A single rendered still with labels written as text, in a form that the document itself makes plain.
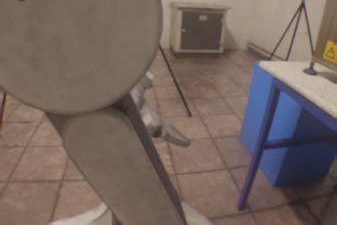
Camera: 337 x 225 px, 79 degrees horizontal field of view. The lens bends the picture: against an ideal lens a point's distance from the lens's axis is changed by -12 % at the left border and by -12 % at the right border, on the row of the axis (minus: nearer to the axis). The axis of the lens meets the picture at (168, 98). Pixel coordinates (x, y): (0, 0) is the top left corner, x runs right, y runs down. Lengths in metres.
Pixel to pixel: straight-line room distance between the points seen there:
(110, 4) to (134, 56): 0.04
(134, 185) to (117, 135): 0.08
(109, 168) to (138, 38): 0.17
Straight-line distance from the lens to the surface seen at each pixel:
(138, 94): 0.53
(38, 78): 0.19
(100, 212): 0.59
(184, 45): 3.49
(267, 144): 1.02
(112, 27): 0.17
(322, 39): 0.93
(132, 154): 0.28
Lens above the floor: 0.99
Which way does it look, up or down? 26 degrees down
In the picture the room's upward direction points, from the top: 3 degrees clockwise
